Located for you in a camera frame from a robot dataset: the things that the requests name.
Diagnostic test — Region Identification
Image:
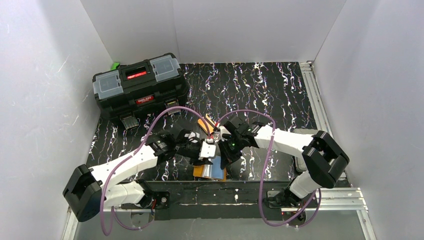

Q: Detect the orange card holder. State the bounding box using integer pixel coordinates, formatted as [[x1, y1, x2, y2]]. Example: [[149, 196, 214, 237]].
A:
[[193, 156, 227, 182]]

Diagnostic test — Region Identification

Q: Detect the green object behind toolbox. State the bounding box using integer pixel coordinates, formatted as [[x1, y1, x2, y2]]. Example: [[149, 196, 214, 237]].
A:
[[110, 62, 120, 70]]

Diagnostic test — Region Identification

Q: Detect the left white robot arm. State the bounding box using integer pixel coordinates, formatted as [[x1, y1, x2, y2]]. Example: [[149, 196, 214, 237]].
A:
[[62, 127, 217, 222]]

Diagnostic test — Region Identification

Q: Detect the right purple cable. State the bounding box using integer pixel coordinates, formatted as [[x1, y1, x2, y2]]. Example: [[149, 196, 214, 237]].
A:
[[213, 109, 322, 228]]

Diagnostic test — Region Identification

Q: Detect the aluminium frame rail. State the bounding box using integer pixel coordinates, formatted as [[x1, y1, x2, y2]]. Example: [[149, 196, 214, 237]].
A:
[[299, 61, 376, 240]]

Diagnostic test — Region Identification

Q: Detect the black toolbox with grey lids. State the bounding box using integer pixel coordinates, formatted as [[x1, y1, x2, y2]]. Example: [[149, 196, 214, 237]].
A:
[[92, 52, 190, 129]]

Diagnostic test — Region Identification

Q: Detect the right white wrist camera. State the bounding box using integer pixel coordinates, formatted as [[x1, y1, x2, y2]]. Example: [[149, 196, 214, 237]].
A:
[[212, 125, 231, 142]]

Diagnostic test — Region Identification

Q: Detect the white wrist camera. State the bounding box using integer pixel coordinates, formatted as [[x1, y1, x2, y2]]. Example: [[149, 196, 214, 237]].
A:
[[212, 125, 231, 142], [199, 138, 217, 159]]

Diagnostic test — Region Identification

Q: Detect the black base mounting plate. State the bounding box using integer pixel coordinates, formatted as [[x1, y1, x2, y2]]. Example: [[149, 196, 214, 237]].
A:
[[102, 180, 332, 221]]

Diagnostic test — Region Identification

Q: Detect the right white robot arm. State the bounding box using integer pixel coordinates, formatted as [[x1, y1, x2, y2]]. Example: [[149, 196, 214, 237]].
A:
[[218, 116, 350, 208]]

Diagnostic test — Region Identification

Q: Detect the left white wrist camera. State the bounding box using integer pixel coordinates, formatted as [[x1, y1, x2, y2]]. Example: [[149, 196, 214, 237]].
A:
[[199, 138, 217, 159]]

